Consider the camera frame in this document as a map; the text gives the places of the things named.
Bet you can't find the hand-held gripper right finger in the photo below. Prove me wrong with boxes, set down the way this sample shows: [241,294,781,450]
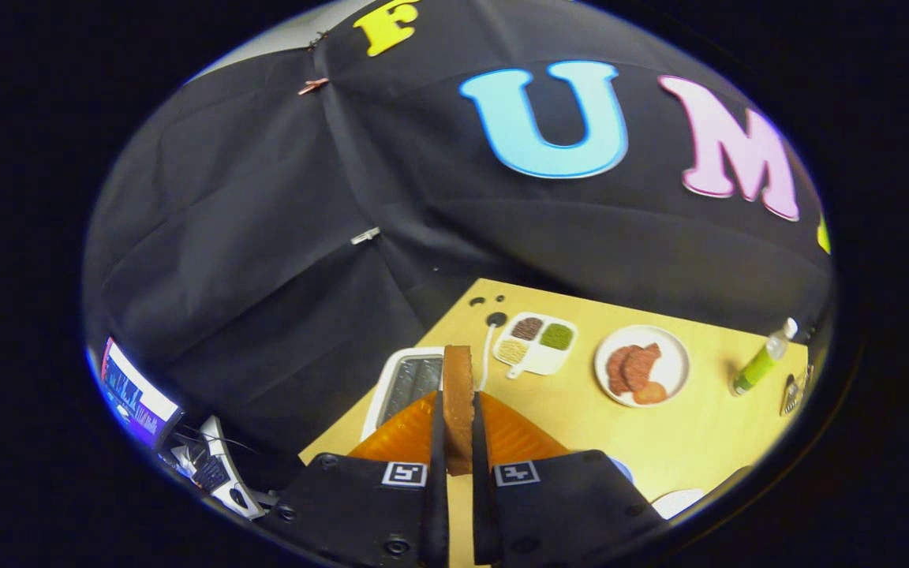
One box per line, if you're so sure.
[470,390,668,568]

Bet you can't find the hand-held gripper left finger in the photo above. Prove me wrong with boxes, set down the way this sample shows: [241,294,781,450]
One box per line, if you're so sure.
[261,390,451,568]

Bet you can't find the computer monitor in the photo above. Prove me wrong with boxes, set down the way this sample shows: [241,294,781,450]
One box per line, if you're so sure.
[99,338,185,452]

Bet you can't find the white desk device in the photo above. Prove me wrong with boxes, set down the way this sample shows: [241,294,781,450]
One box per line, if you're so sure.
[178,416,266,520]

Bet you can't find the metal wire basket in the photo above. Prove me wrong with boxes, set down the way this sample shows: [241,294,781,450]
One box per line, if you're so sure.
[780,364,814,417]

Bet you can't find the brown meat slice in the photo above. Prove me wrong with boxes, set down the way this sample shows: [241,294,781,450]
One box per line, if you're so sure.
[607,345,637,397]
[622,342,662,393]

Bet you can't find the small white plate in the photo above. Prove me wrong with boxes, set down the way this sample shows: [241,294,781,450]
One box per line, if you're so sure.
[650,488,708,520]

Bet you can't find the white toaster cable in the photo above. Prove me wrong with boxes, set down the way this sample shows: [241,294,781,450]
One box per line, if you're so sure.
[480,316,503,393]

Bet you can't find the white divided condiment tray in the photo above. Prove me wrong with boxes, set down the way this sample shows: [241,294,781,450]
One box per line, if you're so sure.
[492,312,579,380]

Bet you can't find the green label plastic bottle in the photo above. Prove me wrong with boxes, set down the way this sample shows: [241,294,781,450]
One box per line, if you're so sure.
[730,317,799,397]

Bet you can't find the black backdrop cloth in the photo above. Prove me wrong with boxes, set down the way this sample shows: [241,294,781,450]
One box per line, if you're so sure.
[84,0,832,474]

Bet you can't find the white toaster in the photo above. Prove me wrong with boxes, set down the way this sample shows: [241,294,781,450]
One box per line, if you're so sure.
[360,346,447,443]

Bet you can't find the round white meat plate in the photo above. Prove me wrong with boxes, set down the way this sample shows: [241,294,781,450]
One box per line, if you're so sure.
[594,325,691,409]

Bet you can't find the toasted bread slice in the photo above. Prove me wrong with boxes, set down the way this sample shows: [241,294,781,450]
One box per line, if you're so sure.
[443,345,477,476]

